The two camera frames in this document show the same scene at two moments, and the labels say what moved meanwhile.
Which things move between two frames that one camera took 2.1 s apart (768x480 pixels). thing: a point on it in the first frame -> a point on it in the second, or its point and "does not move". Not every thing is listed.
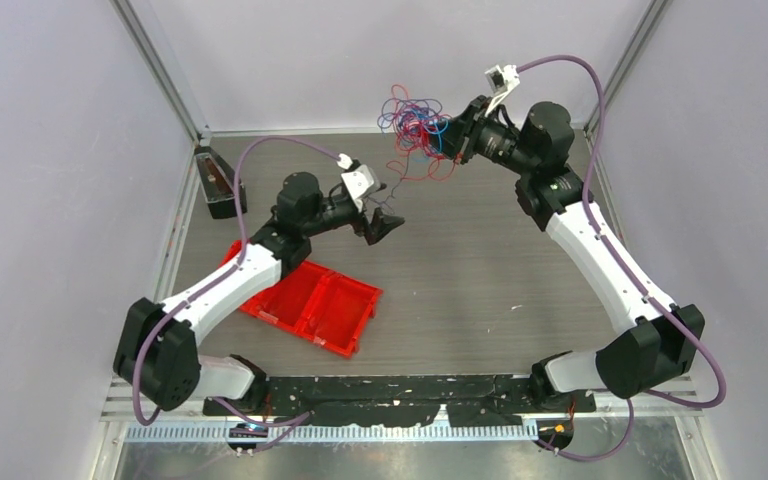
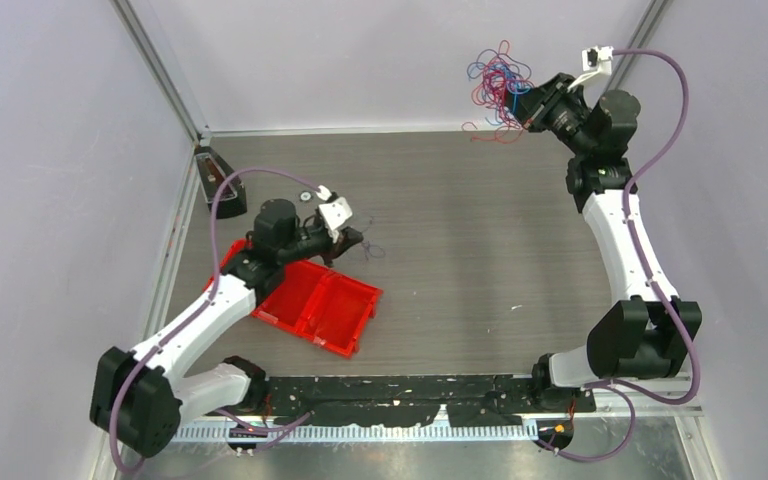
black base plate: [403, 400] does not move
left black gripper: [380, 223] -> [347, 238]
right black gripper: [453, 136] -> [531, 102]
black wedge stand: [217, 184] does not move
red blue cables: [419, 126] -> [499, 76]
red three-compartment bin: [327, 307] does not move
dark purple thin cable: [386, 201] -> [370, 249]
